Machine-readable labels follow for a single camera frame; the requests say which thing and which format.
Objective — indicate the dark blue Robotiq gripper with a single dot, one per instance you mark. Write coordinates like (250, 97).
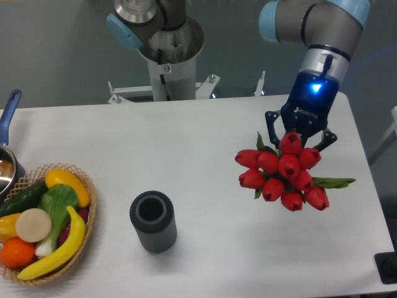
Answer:
(306, 110)

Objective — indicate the red tulip bouquet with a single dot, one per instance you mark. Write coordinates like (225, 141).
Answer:
(283, 174)

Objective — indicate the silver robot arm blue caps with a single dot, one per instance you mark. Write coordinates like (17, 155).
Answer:
(170, 42)

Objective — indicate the dark grey ribbed vase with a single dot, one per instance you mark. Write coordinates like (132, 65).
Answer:
(153, 218)

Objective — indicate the black device at edge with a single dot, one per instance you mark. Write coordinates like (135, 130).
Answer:
(386, 266)

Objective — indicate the purple red vegetable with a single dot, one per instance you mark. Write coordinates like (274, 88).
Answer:
(84, 214)

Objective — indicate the green bok choy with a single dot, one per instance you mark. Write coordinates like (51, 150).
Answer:
(54, 202)

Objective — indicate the yellow banana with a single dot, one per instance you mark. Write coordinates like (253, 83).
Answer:
(62, 254)

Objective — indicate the woven wicker basket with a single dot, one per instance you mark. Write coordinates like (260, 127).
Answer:
(34, 177)

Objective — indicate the dark green cucumber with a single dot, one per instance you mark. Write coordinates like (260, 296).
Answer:
(26, 199)

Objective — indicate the beige round disc slice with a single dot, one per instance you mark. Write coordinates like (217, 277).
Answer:
(33, 225)

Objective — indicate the yellow bell pepper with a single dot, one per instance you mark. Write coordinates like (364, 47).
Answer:
(8, 227)

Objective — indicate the orange fruit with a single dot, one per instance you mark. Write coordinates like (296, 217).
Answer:
(17, 253)

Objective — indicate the white frame at right edge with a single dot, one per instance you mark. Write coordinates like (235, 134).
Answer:
(385, 141)

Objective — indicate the blue handled saucepan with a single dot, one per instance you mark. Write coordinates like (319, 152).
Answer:
(11, 169)

